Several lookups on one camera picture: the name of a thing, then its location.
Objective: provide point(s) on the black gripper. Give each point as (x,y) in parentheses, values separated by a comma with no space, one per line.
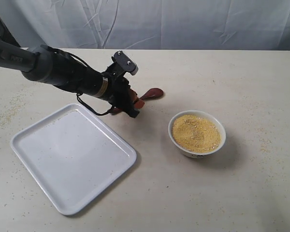
(114,93)

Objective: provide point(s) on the dark red wooden spoon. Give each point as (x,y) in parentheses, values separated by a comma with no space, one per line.
(151,94)

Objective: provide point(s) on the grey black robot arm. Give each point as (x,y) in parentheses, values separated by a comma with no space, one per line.
(70,73)

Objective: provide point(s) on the yellow grain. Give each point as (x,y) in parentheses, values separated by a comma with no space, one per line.
(195,134)

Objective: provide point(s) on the white ceramic bowl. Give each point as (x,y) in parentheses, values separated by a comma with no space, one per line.
(202,115)

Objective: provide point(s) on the white rectangular plastic tray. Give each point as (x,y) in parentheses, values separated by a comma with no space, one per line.
(73,156)

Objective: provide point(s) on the white backdrop cloth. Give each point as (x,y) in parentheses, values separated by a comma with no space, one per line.
(150,24)

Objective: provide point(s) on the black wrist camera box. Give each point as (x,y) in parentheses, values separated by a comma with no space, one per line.
(125,62)

